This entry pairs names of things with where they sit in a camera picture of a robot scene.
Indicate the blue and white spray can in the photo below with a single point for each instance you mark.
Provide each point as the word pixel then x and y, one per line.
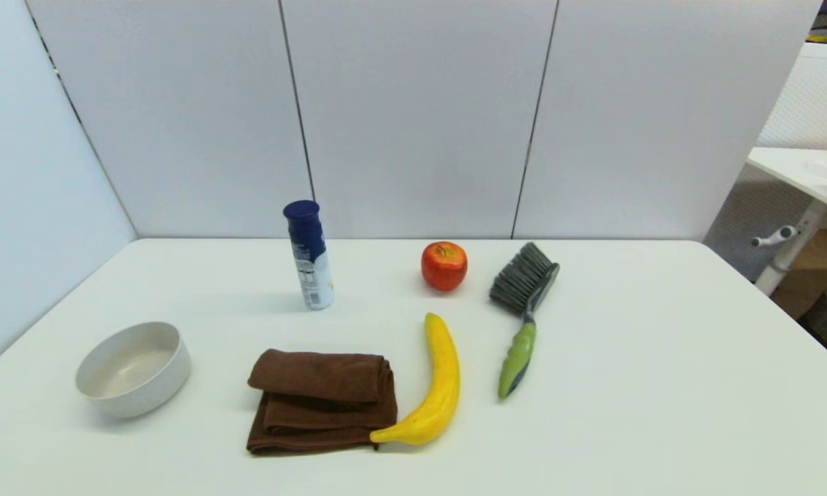
pixel 311 262

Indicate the folded brown towel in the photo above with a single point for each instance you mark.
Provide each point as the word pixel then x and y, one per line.
pixel 317 403

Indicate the white desk leg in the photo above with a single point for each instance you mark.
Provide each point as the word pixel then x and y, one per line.
pixel 792 251

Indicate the yellow banana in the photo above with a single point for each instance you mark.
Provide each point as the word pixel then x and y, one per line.
pixel 441 386

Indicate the brown cardboard box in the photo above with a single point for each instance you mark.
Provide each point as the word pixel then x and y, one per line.
pixel 823 255

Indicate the white background desk top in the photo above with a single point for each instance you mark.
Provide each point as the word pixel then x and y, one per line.
pixel 792 169

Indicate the white round bowl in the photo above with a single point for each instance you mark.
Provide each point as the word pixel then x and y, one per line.
pixel 134 396

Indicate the red apple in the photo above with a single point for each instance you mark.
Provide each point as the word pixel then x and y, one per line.
pixel 444 267

